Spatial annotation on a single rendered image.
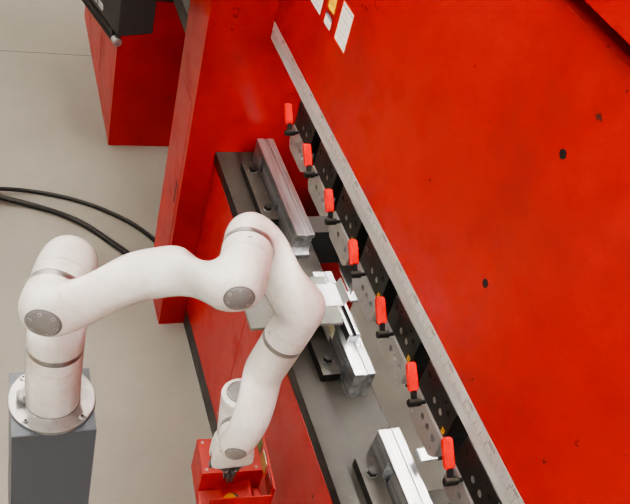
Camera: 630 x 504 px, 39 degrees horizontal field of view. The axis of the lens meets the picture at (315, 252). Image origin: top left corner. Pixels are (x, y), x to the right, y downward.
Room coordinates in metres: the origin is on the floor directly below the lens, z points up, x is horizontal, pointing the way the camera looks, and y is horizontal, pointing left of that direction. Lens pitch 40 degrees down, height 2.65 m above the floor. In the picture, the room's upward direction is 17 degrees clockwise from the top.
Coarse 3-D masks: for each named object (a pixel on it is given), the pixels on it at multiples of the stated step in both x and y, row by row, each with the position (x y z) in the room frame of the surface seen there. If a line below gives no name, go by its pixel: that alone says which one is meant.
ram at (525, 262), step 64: (384, 0) 1.96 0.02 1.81; (448, 0) 1.73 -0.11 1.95; (512, 0) 1.55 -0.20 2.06; (576, 0) 1.46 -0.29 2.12; (320, 64) 2.18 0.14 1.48; (384, 64) 1.88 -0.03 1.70; (448, 64) 1.66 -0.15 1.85; (512, 64) 1.49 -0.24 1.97; (576, 64) 1.35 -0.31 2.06; (320, 128) 2.09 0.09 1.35; (384, 128) 1.80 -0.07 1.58; (448, 128) 1.58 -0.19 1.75; (512, 128) 1.42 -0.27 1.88; (576, 128) 1.29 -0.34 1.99; (384, 192) 1.71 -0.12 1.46; (448, 192) 1.51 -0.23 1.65; (512, 192) 1.36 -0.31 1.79; (576, 192) 1.23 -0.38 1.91; (384, 256) 1.63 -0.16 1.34; (448, 256) 1.44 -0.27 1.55; (512, 256) 1.29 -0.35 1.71; (576, 256) 1.17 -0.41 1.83; (448, 320) 1.36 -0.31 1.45; (512, 320) 1.22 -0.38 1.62; (576, 320) 1.11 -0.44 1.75; (448, 384) 1.29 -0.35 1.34; (512, 384) 1.16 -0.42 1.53; (576, 384) 1.05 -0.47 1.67; (512, 448) 1.09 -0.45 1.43; (576, 448) 0.99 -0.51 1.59
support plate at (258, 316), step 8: (312, 280) 1.86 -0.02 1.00; (320, 280) 1.87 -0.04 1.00; (264, 296) 1.74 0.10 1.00; (256, 304) 1.70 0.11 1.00; (264, 304) 1.71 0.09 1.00; (248, 312) 1.66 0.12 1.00; (256, 312) 1.67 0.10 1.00; (264, 312) 1.68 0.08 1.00; (272, 312) 1.69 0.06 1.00; (328, 312) 1.75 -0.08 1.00; (336, 312) 1.76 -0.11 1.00; (248, 320) 1.63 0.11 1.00; (256, 320) 1.64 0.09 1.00; (264, 320) 1.65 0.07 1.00; (328, 320) 1.72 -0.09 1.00; (336, 320) 1.73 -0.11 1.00; (256, 328) 1.62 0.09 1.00; (264, 328) 1.63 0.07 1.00
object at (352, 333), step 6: (342, 306) 1.80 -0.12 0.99; (348, 312) 1.78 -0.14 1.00; (348, 318) 1.76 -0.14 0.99; (348, 324) 1.74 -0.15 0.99; (354, 324) 1.74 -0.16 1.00; (342, 330) 1.73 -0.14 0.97; (348, 330) 1.71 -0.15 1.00; (354, 330) 1.72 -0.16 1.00; (348, 336) 1.70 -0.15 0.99; (354, 336) 1.70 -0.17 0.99
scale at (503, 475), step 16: (304, 80) 2.25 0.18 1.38; (320, 112) 2.11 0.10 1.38; (336, 144) 1.98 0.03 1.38; (352, 176) 1.86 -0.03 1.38; (368, 208) 1.75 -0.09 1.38; (384, 240) 1.65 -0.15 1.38; (400, 272) 1.55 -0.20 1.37; (416, 304) 1.47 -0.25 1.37; (432, 336) 1.38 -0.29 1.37; (448, 368) 1.31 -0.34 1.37; (464, 400) 1.23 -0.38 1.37; (480, 432) 1.16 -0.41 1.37; (496, 464) 1.10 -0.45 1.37; (512, 496) 1.04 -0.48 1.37
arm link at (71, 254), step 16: (64, 240) 1.28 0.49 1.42; (80, 240) 1.30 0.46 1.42; (48, 256) 1.23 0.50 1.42; (64, 256) 1.23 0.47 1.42; (80, 256) 1.25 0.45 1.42; (96, 256) 1.30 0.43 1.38; (32, 272) 1.19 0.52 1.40; (80, 272) 1.22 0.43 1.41; (32, 336) 1.17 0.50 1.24; (64, 336) 1.18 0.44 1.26; (80, 336) 1.20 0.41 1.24; (32, 352) 1.15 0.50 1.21; (48, 352) 1.15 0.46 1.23; (64, 352) 1.16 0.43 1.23; (80, 352) 1.20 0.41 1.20
